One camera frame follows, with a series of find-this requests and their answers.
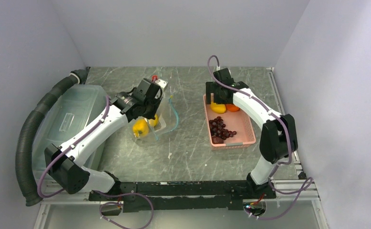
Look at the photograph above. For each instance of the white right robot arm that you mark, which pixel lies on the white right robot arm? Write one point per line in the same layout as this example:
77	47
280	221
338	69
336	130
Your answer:
278	131

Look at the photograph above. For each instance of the yellow lemon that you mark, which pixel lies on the yellow lemon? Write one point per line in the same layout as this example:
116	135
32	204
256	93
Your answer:
218	108

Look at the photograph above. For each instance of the orange fruit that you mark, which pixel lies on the orange fruit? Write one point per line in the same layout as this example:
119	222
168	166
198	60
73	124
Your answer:
232	108

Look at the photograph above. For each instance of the clear plastic storage bin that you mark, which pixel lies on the clear plastic storage bin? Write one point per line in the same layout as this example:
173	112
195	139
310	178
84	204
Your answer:
73	111

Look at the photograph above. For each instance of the dark red grape bunch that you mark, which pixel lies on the dark red grape bunch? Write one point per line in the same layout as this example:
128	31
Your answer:
217	127

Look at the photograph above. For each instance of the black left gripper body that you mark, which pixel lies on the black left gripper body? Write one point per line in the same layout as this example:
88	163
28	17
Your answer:
152	106

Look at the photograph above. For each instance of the clear zip top bag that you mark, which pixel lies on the clear zip top bag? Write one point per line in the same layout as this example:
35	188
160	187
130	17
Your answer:
168	122

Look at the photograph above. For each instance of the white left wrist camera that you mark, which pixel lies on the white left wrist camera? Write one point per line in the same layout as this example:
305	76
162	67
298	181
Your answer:
162	83

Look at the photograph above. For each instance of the dark red date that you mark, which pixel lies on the dark red date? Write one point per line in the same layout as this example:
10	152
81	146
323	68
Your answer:
217	140

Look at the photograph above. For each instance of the aluminium frame rail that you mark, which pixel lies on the aluminium frame rail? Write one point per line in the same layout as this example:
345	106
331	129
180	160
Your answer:
308	196

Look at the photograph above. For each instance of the yellow mango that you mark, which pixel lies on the yellow mango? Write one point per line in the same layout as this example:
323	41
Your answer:
154	121

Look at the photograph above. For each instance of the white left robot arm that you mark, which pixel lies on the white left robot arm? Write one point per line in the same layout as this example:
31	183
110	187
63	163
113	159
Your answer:
66	163

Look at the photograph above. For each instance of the yellow bell pepper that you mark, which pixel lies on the yellow bell pepper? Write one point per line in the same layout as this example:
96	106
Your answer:
140	128

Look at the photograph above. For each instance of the pink perforated plastic basket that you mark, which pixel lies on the pink perforated plastic basket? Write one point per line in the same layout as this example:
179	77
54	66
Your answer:
229	129

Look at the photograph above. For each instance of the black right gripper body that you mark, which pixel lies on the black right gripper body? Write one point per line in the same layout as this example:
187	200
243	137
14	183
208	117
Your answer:
211	87

